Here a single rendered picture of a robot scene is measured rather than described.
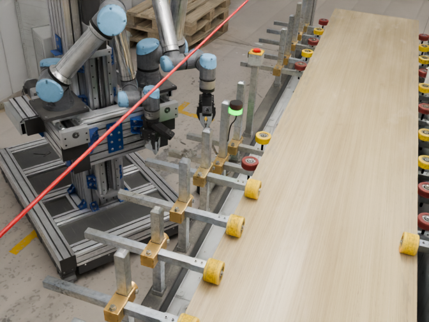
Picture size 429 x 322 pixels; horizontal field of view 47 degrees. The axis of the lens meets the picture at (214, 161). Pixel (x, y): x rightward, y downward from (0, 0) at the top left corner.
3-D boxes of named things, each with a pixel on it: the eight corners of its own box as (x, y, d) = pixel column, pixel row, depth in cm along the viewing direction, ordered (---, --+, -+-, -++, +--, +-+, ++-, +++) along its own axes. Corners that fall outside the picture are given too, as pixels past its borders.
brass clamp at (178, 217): (168, 220, 192) (168, 210, 189) (180, 200, 203) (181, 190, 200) (182, 224, 191) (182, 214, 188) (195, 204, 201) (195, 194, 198)
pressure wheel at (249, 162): (237, 182, 236) (239, 161, 229) (242, 172, 242) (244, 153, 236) (254, 186, 234) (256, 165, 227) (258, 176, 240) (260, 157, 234)
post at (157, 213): (153, 304, 194) (150, 209, 167) (156, 297, 196) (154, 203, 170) (161, 306, 193) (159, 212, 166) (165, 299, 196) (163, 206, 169)
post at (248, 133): (243, 136, 289) (250, 64, 264) (246, 132, 293) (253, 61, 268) (251, 138, 288) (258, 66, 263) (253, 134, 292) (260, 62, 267)
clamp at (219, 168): (210, 172, 237) (211, 163, 234) (219, 158, 248) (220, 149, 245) (222, 175, 236) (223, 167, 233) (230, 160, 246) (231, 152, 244)
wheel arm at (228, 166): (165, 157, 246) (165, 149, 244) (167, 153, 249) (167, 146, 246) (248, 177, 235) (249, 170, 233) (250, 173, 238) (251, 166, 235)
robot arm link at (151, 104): (141, 84, 231) (159, 84, 233) (142, 105, 238) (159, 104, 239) (141, 91, 225) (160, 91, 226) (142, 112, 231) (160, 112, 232)
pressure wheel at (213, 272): (205, 260, 165) (212, 255, 173) (200, 283, 166) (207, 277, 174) (222, 264, 164) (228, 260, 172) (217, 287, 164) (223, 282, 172)
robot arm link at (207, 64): (212, 51, 225) (219, 57, 219) (210, 73, 232) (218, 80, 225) (196, 53, 222) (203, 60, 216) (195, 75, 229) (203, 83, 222)
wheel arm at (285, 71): (239, 67, 345) (240, 61, 342) (240, 65, 348) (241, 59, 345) (301, 78, 334) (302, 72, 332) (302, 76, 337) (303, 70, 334)
